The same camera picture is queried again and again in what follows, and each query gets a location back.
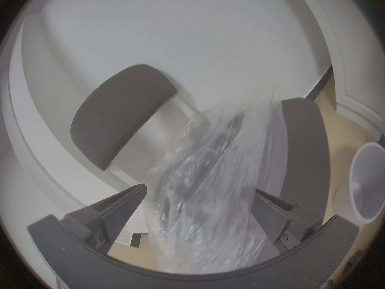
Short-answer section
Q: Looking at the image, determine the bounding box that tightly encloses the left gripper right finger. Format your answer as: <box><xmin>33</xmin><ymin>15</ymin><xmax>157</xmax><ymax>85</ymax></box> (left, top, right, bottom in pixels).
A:
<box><xmin>254</xmin><ymin>188</ymin><xmax>324</xmax><ymax>253</ymax></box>

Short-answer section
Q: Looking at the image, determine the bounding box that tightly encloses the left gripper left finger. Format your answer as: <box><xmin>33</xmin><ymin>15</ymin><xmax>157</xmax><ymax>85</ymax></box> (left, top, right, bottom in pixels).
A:
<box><xmin>65</xmin><ymin>184</ymin><xmax>147</xmax><ymax>253</ymax></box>

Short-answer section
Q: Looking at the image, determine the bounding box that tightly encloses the clear plastic bag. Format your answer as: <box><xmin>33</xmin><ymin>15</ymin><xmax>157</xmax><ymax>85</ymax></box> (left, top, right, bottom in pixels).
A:
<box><xmin>144</xmin><ymin>84</ymin><xmax>289</xmax><ymax>275</ymax></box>

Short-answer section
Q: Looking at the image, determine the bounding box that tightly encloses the white trash bin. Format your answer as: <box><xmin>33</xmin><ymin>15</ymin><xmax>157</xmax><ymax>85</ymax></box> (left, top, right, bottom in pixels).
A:
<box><xmin>334</xmin><ymin>142</ymin><xmax>385</xmax><ymax>225</ymax></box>

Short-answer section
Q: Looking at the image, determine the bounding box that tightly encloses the grey padded white chair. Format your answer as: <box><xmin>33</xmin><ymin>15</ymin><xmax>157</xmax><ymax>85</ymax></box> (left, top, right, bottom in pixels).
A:
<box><xmin>70</xmin><ymin>64</ymin><xmax>331</xmax><ymax>226</ymax></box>

